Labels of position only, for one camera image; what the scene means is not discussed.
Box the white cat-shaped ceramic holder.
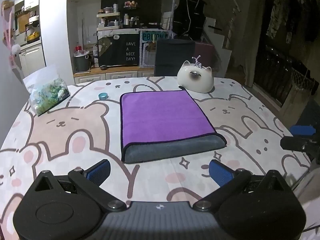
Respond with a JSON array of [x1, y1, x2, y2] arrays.
[[177, 60, 215, 93]]

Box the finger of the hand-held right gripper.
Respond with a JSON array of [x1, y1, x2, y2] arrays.
[[290, 125, 316, 136], [280, 136, 313, 153]]

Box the clear plastic bag green contents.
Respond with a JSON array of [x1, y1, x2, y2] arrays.
[[23, 64, 71, 117]]

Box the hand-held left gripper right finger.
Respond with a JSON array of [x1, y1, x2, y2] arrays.
[[192, 159, 290, 212]]

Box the rope net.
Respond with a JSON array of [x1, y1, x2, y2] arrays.
[[291, 67, 316, 96]]

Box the purple and grey towel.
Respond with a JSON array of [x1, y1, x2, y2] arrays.
[[119, 90, 227, 164]]

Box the black hanging garment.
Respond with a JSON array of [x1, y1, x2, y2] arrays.
[[172, 0, 207, 39]]

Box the black lettered cloth cover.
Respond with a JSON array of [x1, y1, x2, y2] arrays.
[[97, 31, 139, 67]]

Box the silver metal ornament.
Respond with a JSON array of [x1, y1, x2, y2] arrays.
[[191, 55, 203, 68]]

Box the wooden counter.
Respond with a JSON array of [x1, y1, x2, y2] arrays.
[[73, 66, 155, 78]]

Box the grey trash bin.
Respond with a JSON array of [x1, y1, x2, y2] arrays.
[[74, 53, 91, 72]]

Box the blue lettered poster frame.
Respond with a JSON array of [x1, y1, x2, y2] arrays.
[[139, 29, 168, 68]]

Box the bear print tablecloth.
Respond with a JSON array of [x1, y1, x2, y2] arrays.
[[0, 76, 313, 240]]

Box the white shelf with bottles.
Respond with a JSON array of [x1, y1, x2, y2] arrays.
[[96, 12, 121, 28]]

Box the yellow pot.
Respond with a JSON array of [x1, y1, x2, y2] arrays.
[[26, 31, 41, 43]]

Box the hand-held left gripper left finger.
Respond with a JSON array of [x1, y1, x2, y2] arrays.
[[31, 159, 127, 212]]

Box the dark grey chair back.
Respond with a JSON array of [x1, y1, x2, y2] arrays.
[[154, 39, 196, 77]]

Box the dark maroon chair back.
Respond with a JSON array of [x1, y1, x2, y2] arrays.
[[194, 42, 223, 77]]

